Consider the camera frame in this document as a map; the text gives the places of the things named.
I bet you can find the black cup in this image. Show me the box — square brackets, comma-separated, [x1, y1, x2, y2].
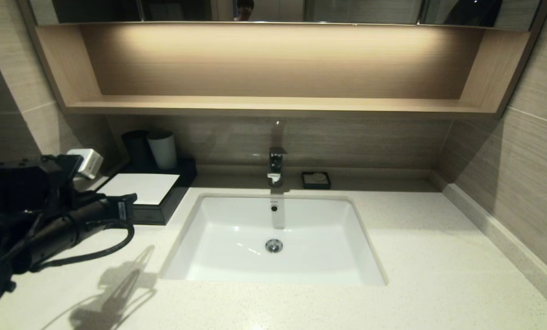
[121, 130, 154, 168]

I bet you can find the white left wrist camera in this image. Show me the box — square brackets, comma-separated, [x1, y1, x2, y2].
[67, 148, 104, 180]

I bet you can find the white sink basin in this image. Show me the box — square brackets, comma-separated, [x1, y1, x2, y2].
[161, 192, 388, 287]

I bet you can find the black box drawer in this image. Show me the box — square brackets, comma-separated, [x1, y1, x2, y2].
[131, 205, 166, 226]

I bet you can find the black soap dish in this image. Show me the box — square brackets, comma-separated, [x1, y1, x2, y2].
[301, 171, 331, 190]

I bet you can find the wooden wall shelf niche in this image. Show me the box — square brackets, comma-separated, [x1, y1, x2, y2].
[18, 0, 547, 120]

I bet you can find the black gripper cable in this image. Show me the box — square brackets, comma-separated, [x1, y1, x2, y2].
[31, 220, 135, 271]

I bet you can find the black box with white top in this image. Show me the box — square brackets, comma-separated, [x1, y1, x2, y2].
[95, 157, 197, 226]

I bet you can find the chrome faucet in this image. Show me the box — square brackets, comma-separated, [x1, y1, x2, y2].
[268, 121, 289, 187]

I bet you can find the mirror cabinet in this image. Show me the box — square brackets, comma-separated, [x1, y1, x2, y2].
[28, 0, 543, 32]

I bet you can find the grey plastic cup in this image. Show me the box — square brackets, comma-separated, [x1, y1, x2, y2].
[147, 131, 178, 171]

